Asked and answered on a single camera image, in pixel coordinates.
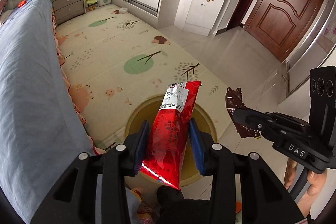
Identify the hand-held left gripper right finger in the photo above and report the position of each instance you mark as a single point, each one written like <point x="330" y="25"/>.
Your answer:
<point x="198" y="150"/>

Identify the bed with blue sheet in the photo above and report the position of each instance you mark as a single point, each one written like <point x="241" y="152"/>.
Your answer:
<point x="29" y="82"/>

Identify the tree-print play mat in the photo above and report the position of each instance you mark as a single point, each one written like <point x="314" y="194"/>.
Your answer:
<point x="110" y="45"/>

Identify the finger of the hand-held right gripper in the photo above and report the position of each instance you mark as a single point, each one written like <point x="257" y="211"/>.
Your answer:
<point x="291" y="123"/>
<point x="252" y="120"/>

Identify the brown snack wrapper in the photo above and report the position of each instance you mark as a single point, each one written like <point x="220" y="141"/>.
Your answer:
<point x="237" y="108"/>

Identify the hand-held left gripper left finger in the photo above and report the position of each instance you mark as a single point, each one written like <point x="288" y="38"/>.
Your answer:
<point x="140" y="150"/>

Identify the person's dark clothing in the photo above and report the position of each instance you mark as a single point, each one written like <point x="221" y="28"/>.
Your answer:
<point x="181" y="208"/>

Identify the grey nightstand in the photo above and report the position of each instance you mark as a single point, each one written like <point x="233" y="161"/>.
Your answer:
<point x="68" y="6"/>

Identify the sliding glass door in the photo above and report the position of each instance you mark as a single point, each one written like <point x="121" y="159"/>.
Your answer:
<point x="315" y="40"/>

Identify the person's right hand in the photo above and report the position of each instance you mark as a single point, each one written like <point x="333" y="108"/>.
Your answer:
<point x="316" y="184"/>

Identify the brown wooden door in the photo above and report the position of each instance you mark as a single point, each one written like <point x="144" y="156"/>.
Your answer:
<point x="286" y="6"/>

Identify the round yellow trash bin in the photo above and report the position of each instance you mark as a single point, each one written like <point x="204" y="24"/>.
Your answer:
<point x="141" y="113"/>

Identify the small orange object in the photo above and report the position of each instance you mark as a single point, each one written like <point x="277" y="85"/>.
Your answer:
<point x="22" y="3"/>

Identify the red snack packet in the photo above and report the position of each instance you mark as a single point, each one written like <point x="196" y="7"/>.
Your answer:
<point x="170" y="132"/>

